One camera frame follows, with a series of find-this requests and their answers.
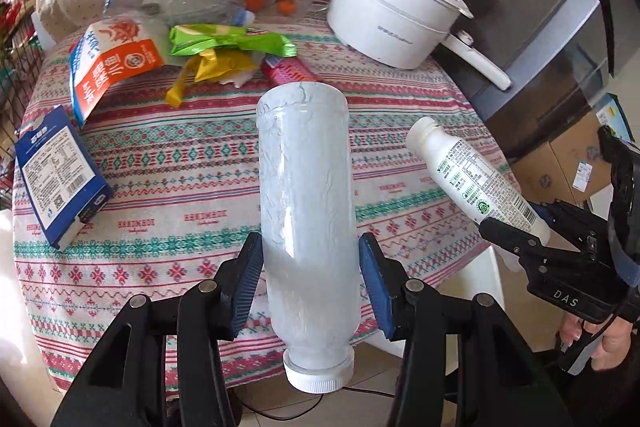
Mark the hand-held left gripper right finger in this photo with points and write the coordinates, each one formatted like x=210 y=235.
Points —
x=375 y=287

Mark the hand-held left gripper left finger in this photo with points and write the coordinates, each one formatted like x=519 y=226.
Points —
x=247 y=277

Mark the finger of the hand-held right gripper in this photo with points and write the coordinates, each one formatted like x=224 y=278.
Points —
x=565 y=217
x=505 y=237

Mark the white labelled plastic bottle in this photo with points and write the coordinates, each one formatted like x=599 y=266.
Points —
x=465 y=172

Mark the frosted clear plastic bottle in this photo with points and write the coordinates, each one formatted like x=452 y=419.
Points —
x=305 y=207

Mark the white tissue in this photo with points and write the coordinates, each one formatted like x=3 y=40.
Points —
x=236 y=79

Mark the yellow snack wrapper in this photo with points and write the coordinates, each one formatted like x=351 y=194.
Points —
x=220 y=64

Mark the green snack wrapper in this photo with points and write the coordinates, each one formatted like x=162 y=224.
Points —
x=220 y=39

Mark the orange white snack bag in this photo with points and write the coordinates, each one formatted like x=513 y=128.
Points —
x=107 y=62

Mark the person's right hand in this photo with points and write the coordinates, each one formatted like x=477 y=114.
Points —
x=612 y=349

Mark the labelled cardboard box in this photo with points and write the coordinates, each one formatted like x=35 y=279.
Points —
x=550 y=162

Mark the blue printed box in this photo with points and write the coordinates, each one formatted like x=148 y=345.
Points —
x=612 y=112

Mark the patterned red green tablecloth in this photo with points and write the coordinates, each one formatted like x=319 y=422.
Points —
x=175 y=167

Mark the grey refrigerator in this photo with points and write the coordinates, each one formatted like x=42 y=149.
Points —
x=525 y=32

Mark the red snack wrapper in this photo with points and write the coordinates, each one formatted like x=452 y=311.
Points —
x=290 y=69

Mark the blue white carton box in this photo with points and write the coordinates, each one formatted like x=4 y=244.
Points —
x=55 y=167

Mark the white electric cooking pot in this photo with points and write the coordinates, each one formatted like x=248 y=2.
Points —
x=390 y=17

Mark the crushed clear plastic bottle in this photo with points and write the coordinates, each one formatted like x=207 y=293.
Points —
x=175 y=4

